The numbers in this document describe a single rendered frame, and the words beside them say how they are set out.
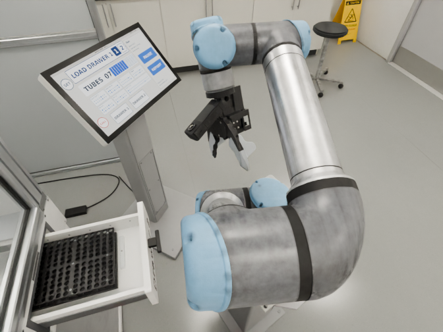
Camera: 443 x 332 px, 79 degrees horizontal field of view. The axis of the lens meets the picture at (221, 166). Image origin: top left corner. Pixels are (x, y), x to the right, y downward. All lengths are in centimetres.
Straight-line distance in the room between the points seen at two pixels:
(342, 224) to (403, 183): 222
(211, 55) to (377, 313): 167
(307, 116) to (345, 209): 15
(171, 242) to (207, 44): 148
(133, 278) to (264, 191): 46
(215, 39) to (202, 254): 36
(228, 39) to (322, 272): 39
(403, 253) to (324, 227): 183
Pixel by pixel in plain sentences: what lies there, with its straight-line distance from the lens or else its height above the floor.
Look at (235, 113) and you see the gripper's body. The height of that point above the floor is 124.
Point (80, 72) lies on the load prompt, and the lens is 116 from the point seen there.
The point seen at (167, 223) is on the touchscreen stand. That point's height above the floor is 4.
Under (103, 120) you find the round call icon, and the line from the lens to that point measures 111.
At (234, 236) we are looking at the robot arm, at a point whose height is 137.
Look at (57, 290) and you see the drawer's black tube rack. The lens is 89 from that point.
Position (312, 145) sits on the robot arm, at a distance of 40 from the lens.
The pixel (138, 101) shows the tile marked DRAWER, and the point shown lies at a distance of 121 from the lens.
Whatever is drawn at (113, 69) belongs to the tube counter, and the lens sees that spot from 122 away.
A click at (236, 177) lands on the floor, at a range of 216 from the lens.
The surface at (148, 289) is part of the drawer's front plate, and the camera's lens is 77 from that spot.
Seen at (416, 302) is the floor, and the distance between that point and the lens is 203.
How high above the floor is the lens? 164
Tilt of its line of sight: 47 degrees down
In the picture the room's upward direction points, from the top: straight up
